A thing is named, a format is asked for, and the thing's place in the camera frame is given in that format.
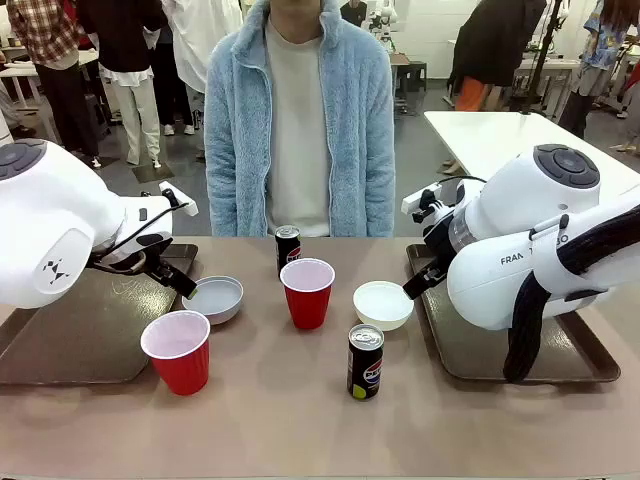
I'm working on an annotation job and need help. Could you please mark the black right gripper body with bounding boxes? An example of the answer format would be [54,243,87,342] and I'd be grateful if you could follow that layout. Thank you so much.
[423,212,459,274]

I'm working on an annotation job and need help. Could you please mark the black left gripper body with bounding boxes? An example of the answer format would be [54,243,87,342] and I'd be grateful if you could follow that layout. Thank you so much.
[89,243,174,284]

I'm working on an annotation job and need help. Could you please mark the pale blue-grey bowl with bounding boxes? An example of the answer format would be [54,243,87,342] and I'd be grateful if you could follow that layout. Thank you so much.
[181,275,245,326]

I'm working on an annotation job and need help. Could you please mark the white bowl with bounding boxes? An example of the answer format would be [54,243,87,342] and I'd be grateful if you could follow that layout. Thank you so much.
[352,280,416,333]

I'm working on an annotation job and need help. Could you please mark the black Pepsi can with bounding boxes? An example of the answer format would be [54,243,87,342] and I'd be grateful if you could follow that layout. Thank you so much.
[346,323,385,402]
[274,224,303,281]

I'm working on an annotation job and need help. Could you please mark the red plastic cup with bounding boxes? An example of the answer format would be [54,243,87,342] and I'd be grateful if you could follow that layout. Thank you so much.
[139,309,212,397]
[279,257,336,331]

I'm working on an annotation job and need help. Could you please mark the brown plastic tray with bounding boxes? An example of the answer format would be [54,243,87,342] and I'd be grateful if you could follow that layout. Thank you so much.
[405,243,622,384]
[0,243,200,386]

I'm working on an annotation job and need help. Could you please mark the white table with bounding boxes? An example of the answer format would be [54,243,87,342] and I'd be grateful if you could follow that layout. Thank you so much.
[423,109,640,177]

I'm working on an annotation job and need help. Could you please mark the person in blue fleece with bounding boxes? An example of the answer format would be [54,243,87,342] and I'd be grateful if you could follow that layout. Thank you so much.
[203,0,397,239]

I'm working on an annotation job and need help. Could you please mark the black stool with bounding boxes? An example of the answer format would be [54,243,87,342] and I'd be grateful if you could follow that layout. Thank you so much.
[82,92,114,142]

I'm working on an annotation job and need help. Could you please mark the small brown side table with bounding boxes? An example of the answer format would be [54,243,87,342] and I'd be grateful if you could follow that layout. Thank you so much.
[389,53,429,94]

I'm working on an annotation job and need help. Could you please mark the cream t-shirt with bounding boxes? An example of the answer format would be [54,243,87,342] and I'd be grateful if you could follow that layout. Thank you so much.
[263,19,332,239]

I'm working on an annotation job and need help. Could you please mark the person in orange trousers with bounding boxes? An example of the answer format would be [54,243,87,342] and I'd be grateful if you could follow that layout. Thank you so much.
[447,0,549,112]

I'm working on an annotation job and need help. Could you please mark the black tripod stand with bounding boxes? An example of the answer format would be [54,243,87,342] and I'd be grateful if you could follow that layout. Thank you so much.
[517,0,571,119]

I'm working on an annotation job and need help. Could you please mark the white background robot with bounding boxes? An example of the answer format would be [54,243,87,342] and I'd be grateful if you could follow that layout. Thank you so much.
[367,0,399,51]

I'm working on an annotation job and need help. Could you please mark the white desk with legs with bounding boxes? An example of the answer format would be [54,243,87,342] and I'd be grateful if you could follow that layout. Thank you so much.
[0,47,101,112]

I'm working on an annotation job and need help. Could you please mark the person in black top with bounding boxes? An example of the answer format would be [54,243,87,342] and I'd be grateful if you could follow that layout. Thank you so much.
[77,0,169,169]

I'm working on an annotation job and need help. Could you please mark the person in white shirt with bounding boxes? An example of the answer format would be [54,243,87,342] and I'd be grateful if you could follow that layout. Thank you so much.
[162,0,246,137]

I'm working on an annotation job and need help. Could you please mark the person in plaid shirt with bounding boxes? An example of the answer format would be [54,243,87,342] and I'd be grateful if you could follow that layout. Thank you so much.
[5,0,101,169]

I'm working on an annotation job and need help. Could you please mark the person in blue patterned shirt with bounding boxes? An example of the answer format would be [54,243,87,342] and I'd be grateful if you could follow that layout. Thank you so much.
[557,0,640,141]

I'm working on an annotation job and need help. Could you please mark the thin black left wrist cable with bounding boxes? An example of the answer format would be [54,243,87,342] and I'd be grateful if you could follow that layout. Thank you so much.
[117,199,191,247]

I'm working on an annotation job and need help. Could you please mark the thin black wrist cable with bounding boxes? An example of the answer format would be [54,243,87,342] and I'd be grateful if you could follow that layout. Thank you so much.
[117,199,191,247]
[438,174,489,189]

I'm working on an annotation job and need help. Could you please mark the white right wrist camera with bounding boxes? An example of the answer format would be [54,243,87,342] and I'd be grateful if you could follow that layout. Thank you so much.
[402,183,446,224]

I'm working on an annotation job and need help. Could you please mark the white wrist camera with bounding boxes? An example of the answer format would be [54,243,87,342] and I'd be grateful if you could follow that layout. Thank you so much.
[402,183,446,224]
[158,180,200,217]

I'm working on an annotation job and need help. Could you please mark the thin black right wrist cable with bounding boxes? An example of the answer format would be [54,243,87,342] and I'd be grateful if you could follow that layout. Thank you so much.
[438,174,489,189]

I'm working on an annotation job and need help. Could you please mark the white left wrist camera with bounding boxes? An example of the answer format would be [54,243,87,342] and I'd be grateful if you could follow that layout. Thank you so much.
[158,180,200,217]

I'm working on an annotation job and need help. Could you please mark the dark floor base plate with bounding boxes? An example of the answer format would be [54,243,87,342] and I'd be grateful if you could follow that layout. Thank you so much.
[130,162,176,184]

